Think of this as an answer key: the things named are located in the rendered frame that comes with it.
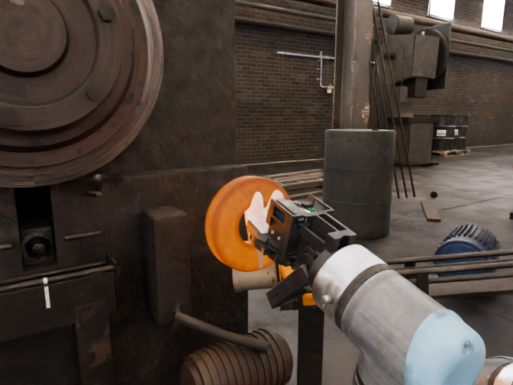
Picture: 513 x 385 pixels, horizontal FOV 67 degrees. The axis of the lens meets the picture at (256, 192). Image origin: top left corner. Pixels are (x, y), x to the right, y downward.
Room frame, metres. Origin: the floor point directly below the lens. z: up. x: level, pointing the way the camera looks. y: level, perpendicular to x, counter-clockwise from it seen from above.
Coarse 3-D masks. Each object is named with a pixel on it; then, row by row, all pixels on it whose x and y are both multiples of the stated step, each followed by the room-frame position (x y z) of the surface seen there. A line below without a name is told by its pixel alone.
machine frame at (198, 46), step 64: (192, 0) 0.97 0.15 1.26; (192, 64) 0.97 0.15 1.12; (192, 128) 0.96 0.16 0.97; (0, 192) 0.70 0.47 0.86; (64, 192) 0.76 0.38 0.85; (128, 192) 0.82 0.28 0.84; (192, 192) 0.90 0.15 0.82; (0, 256) 0.69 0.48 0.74; (64, 256) 0.75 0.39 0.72; (128, 256) 0.82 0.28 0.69; (192, 256) 0.90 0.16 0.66; (128, 320) 0.81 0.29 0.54; (0, 384) 0.68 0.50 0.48; (64, 384) 0.74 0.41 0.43; (128, 384) 0.81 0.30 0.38
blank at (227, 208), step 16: (256, 176) 0.62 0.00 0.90; (224, 192) 0.58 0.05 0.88; (240, 192) 0.59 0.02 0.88; (272, 192) 0.62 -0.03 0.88; (208, 208) 0.59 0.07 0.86; (224, 208) 0.57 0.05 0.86; (240, 208) 0.59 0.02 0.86; (208, 224) 0.58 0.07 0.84; (224, 224) 0.57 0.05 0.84; (208, 240) 0.58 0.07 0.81; (224, 240) 0.57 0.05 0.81; (240, 240) 0.59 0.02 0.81; (224, 256) 0.57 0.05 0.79; (240, 256) 0.59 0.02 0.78; (256, 256) 0.60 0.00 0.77
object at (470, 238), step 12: (456, 228) 2.33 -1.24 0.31; (468, 228) 2.21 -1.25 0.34; (480, 228) 2.29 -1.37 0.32; (444, 240) 2.18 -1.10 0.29; (456, 240) 2.05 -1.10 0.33; (468, 240) 2.04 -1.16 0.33; (480, 240) 2.07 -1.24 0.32; (492, 240) 2.18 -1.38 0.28; (444, 252) 2.06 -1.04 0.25; (456, 252) 2.02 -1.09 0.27; (468, 252) 1.99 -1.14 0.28; (444, 276) 2.05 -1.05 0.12
